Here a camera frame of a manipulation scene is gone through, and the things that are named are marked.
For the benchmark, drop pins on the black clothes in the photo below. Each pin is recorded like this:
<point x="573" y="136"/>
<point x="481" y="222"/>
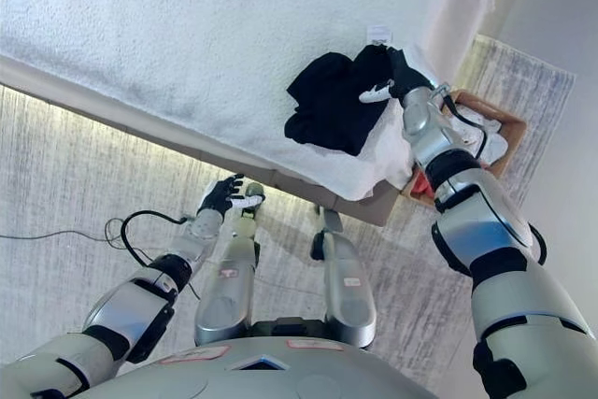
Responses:
<point x="327" y="104"/>

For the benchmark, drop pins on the white garment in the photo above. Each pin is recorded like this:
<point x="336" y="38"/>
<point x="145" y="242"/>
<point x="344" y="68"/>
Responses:
<point x="495" y="144"/>

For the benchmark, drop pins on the silver right robot leg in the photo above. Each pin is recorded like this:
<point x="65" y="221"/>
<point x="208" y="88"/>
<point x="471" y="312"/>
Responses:
<point x="348" y="291"/>

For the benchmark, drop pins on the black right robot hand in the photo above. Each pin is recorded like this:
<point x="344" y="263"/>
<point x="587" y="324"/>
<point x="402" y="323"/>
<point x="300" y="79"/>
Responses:
<point x="408" y="77"/>

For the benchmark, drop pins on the silver robot leg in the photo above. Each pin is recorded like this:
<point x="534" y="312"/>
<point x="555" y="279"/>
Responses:
<point x="226" y="287"/>
<point x="348" y="291"/>

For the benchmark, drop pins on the brown laundry basket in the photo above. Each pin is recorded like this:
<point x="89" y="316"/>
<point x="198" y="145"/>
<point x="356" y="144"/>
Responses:
<point x="511" y="130"/>

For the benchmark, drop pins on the grey patterned rug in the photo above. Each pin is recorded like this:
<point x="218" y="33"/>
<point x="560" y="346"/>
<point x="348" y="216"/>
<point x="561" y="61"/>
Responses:
<point x="56" y="184"/>

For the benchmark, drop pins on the bed with white duvet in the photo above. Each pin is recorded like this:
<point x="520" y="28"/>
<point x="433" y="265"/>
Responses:
<point x="364" y="207"/>

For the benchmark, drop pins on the orange garment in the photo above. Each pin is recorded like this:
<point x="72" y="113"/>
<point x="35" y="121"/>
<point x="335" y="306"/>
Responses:
<point x="422" y="184"/>

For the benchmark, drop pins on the white fabric label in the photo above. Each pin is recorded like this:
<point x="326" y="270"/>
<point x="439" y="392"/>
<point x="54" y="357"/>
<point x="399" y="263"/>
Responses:
<point x="378" y="33"/>

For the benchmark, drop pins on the white bed sheet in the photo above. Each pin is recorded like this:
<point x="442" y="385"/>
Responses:
<point x="462" y="20"/>

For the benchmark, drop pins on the silver left robot leg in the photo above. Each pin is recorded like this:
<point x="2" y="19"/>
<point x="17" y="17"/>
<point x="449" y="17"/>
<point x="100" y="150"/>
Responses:
<point x="226" y="287"/>

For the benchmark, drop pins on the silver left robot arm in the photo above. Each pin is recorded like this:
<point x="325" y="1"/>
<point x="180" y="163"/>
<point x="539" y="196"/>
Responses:
<point x="126" y="310"/>

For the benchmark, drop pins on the white terry blanket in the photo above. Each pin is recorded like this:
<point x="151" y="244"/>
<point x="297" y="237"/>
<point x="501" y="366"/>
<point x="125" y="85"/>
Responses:
<point x="140" y="20"/>

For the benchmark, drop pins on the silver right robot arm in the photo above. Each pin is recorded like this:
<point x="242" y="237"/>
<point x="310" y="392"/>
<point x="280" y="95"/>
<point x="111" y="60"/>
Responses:
<point x="490" y="231"/>

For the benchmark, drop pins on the silver robot torso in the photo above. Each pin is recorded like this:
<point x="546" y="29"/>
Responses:
<point x="261" y="380"/>

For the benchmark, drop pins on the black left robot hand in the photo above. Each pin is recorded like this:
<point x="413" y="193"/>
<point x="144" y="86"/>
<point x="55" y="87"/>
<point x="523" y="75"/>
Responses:
<point x="217" y="195"/>

